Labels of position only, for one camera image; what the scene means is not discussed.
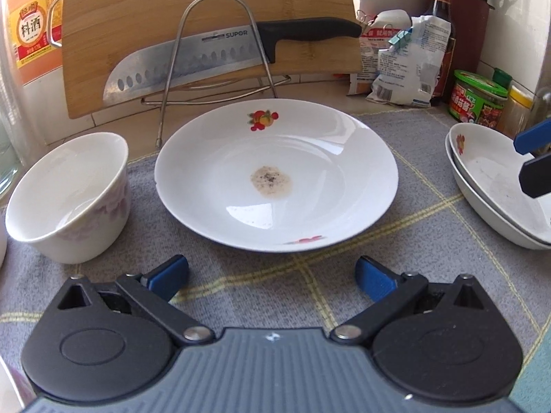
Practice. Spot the dark soy sauce bottle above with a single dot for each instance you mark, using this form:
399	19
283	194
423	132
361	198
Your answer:
439	0

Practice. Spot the white crumpled food bag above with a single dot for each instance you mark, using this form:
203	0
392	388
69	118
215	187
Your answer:
413	73

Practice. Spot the dark red knife block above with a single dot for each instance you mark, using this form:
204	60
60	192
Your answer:
471	34

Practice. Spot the green cap small bottle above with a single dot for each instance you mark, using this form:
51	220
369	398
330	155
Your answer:
502	78

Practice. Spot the yellow lid spice jar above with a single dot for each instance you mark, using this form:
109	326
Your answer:
516	112

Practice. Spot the grey teal checked mat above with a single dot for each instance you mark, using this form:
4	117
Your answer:
430	232

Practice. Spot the orange cooking wine bottle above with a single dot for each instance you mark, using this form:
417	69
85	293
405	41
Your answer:
34	30

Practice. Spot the teal binder clip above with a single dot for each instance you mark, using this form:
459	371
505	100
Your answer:
400	36

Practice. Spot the bamboo cutting board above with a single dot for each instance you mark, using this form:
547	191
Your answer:
129	8

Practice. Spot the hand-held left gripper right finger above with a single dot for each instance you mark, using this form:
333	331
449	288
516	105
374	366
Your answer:
374	279

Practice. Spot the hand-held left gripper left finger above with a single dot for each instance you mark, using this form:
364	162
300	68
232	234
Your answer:
168	277

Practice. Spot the red white food packet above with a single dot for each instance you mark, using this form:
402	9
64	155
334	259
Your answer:
363	64

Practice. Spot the green lid sauce jar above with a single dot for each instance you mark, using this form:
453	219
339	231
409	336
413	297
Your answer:
478	103

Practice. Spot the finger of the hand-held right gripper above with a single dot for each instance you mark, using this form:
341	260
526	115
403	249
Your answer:
538	176
533	140

